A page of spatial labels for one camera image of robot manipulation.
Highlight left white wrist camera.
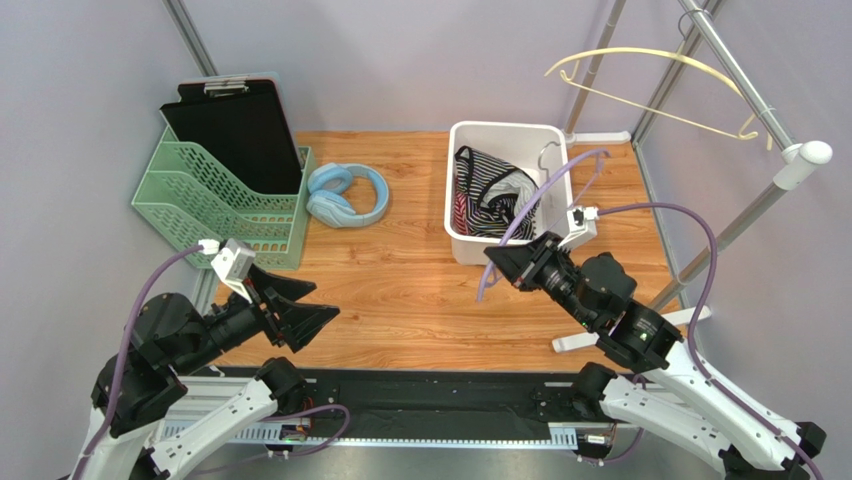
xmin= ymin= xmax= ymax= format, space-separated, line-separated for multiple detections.
xmin=211 ymin=239 xmax=256 ymax=303

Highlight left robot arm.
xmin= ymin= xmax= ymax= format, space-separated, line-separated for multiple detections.
xmin=70 ymin=266 xmax=340 ymax=479

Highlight white plastic basket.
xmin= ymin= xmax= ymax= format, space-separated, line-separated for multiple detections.
xmin=444 ymin=121 xmax=573 ymax=265

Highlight metal clothes rack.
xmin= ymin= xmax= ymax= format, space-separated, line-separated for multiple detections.
xmin=552 ymin=0 xmax=835 ymax=355

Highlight blue headphones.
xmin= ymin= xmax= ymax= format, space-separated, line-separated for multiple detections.
xmin=305 ymin=162 xmax=391 ymax=229

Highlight lavender hanger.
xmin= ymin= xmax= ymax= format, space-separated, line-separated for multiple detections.
xmin=475 ymin=140 xmax=612 ymax=304

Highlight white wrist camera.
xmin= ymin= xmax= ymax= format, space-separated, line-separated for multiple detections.
xmin=211 ymin=239 xmax=256 ymax=303
xmin=559 ymin=206 xmax=599 ymax=251

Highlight black clipboard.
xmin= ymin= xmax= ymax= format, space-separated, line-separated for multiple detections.
xmin=160 ymin=72 xmax=304 ymax=195

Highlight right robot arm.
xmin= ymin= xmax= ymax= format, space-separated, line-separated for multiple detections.
xmin=484 ymin=232 xmax=826 ymax=479

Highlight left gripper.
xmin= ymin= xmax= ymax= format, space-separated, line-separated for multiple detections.
xmin=177 ymin=260 xmax=342 ymax=373

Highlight green file organizer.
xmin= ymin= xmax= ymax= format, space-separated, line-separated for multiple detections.
xmin=131 ymin=127 xmax=310 ymax=271

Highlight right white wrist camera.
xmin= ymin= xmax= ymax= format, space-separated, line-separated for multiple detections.
xmin=559 ymin=206 xmax=599 ymax=251

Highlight black white striped tank top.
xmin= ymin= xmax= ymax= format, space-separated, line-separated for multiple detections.
xmin=450 ymin=145 xmax=538 ymax=240

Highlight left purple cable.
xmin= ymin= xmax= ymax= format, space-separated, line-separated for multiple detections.
xmin=69 ymin=240 xmax=221 ymax=480

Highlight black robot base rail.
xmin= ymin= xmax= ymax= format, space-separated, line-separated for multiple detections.
xmin=136 ymin=367 xmax=667 ymax=461

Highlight cream hanger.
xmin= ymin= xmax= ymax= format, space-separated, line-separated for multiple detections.
xmin=545 ymin=1 xmax=761 ymax=146

